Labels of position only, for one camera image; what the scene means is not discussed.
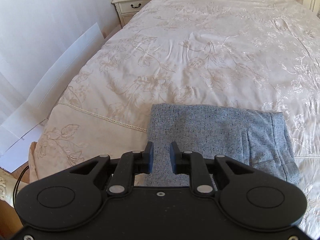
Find cream embroidered bedspread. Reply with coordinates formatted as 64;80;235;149
29;0;319;238

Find cream carved footboard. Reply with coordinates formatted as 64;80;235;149
0;164;27;207

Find grey knit pants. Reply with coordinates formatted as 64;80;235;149
142;104;299;186

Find cream bedside table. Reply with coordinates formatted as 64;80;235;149
111;0;151;28

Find black cable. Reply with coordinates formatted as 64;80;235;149
12;164;30;201

